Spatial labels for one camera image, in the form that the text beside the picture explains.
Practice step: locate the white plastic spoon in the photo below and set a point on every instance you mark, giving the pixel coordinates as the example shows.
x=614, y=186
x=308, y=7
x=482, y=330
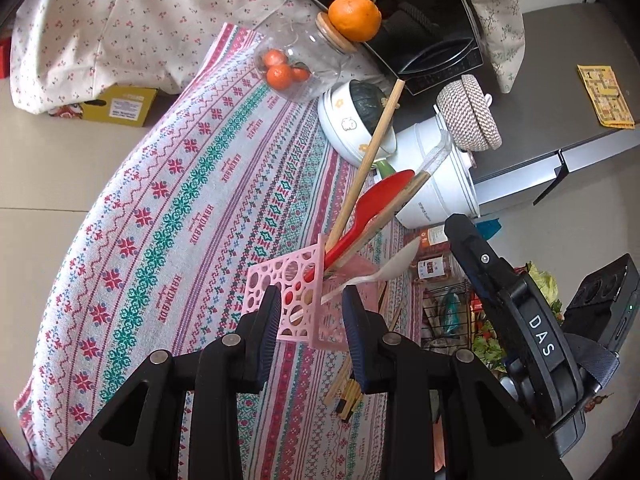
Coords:
x=400, y=265

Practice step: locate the tall jar of red dried fruit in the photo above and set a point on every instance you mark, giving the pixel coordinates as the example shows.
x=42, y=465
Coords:
x=432, y=239

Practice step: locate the grey refrigerator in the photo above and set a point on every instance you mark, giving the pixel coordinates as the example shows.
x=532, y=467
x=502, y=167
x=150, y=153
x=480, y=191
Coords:
x=550, y=110

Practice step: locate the black induction cooktop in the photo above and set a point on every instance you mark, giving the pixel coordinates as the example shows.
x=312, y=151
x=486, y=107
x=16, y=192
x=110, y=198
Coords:
x=425, y=20

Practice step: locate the light wooden chopstick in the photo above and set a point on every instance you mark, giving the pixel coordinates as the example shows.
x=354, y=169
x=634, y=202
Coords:
x=375, y=145

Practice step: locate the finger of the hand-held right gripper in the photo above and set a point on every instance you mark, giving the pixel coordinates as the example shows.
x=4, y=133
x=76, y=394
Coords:
x=475, y=255

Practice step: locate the large orange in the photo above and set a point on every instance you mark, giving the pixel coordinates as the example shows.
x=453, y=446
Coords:
x=355, y=19

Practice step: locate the pink perforated utensil holder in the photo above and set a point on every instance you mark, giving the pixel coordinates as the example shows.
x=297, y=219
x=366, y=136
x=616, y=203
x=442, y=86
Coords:
x=295, y=270

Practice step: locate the floral cloth cover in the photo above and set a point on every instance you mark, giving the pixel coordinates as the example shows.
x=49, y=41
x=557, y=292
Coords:
x=500, y=20

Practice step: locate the white cherry print cloth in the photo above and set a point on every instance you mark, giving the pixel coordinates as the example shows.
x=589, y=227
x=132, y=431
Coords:
x=125, y=25

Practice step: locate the short jar of dried rings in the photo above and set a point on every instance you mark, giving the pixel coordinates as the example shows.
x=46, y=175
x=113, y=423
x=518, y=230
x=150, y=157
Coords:
x=440, y=267

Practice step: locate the small mandarin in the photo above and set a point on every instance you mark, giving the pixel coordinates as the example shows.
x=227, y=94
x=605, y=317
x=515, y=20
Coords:
x=300, y=73
x=273, y=57
x=279, y=76

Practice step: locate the white bowl with squash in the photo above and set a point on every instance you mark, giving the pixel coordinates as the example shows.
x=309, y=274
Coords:
x=340, y=125

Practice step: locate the white electric cooking pot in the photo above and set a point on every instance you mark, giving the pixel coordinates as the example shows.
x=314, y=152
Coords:
x=440, y=195

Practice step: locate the pile of chopsticks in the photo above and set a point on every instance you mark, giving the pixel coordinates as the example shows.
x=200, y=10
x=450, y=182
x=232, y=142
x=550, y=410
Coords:
x=345, y=400

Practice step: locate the red plastic spoon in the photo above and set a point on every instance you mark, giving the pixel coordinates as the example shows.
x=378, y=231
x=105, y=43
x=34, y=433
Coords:
x=385, y=195

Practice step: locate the yellow cardboard box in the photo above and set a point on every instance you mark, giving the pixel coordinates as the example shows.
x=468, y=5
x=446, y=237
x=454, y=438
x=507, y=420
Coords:
x=125, y=105

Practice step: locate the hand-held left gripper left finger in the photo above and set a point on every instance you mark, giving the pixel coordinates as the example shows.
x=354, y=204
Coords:
x=271, y=332

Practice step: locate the glass jar with wooden lid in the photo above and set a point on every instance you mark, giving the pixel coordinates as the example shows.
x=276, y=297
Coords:
x=320, y=60

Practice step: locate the patterned striped tablecloth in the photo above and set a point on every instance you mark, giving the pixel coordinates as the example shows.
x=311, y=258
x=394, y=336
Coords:
x=175, y=210

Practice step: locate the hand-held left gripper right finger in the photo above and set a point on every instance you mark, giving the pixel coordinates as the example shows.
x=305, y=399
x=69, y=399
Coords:
x=356, y=345

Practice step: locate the green kabocha squash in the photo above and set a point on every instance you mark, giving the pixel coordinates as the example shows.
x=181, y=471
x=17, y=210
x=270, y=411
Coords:
x=365, y=110

